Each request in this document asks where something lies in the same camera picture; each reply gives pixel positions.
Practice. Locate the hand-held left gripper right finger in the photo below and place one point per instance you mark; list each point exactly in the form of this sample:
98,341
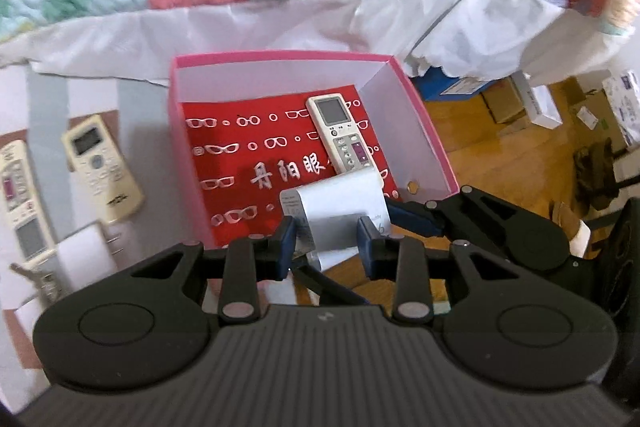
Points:
367,252

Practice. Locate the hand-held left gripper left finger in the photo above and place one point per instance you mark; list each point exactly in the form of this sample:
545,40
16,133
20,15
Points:
285,252

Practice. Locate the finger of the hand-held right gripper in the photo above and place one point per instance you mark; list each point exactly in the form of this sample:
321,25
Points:
325,284
415,218

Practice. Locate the white charger with grey print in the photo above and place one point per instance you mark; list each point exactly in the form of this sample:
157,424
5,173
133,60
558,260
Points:
335,202

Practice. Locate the pink cardboard box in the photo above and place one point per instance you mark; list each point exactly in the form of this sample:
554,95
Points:
280,77

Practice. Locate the plain white charger plug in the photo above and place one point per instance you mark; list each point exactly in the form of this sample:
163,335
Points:
85,257

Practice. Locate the bunch of metal keys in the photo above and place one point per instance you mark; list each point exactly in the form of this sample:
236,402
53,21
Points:
37,279

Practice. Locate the red cloth with glasses print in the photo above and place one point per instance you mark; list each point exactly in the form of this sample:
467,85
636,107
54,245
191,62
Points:
235,187

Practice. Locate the white remote with grey screen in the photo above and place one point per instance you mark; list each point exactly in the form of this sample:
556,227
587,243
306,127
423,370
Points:
335,127

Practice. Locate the long white box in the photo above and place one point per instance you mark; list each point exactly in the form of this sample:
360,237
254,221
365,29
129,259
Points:
537,104

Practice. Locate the open brown cardboard box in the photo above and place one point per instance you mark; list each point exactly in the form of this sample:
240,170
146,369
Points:
592,112

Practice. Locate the small brown cardboard box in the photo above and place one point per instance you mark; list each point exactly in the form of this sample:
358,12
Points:
505,104

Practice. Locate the striped rug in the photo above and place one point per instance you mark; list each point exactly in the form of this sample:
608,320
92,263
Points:
150,167

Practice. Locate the white box with blue print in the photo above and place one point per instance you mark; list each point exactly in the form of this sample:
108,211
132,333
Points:
627,99

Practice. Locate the cream remote control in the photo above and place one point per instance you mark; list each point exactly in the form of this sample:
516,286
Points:
102,167

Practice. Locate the white bed skirt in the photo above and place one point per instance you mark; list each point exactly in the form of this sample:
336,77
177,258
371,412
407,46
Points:
310,24

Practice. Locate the white remote with purple button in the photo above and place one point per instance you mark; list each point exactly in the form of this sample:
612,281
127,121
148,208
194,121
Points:
20,202

